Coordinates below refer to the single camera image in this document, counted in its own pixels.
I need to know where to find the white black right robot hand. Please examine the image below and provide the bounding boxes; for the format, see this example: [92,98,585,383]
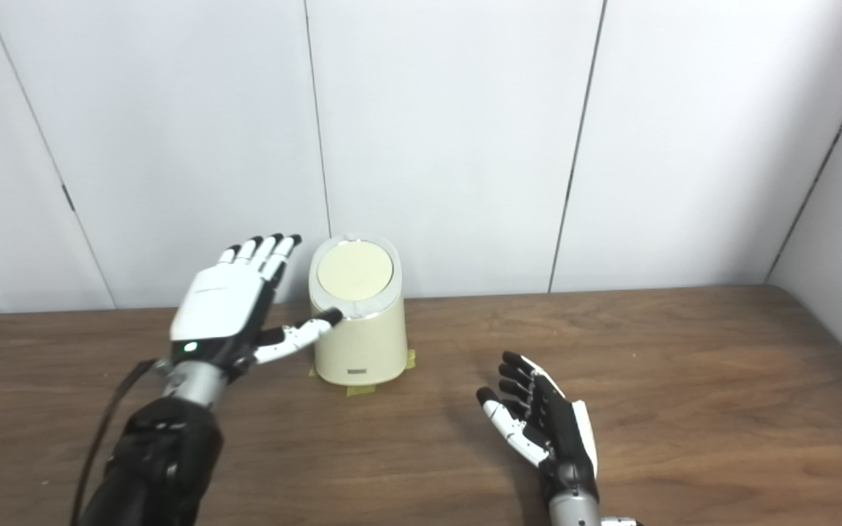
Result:
[476,351,599,501]

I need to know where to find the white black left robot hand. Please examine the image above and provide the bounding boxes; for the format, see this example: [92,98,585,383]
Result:
[170,233,344,377]

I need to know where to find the cream round bin lid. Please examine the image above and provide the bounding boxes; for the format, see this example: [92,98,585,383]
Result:
[316,241,394,300]

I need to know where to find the cream-colored bin body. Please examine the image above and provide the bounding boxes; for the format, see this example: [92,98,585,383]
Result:
[308,234,408,386]

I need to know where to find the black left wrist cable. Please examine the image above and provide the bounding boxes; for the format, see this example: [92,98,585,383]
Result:
[70,358,166,526]

